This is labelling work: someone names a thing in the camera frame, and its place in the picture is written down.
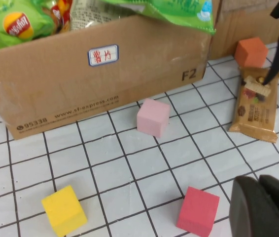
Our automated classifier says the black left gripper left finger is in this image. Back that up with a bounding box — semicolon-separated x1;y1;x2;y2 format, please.
229;175;279;237

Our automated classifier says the brown biscuit packet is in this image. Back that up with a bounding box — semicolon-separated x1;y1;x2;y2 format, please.
228;66;279;144

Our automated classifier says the green Lay's cucumber chips bag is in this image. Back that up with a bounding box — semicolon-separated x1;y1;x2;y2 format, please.
100;0;217;37

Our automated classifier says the orange foam cube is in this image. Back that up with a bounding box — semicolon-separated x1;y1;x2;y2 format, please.
234;37;269;68

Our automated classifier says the taped cardboard box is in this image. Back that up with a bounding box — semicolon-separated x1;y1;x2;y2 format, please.
209;0;279;60

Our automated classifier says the red foam cube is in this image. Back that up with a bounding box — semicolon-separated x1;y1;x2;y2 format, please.
175;186;220;237

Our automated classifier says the pink foam cube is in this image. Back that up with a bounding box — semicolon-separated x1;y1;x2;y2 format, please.
136;98;171;138

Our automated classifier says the blue-bordered label on F2 box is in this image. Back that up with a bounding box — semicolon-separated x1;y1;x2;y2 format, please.
87;44;119;67

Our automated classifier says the yellow foam cube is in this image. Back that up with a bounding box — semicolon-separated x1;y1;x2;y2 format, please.
41;185;88;237

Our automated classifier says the small red Lay's bag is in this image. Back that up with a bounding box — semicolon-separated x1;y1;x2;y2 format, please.
50;0;72;33

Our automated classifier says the cardboard box with F2 print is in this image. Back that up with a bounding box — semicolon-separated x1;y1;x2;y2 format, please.
0;14;213;141

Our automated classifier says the crumpled green Lay's chips bag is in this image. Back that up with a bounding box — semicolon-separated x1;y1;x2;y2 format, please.
0;0;56;50

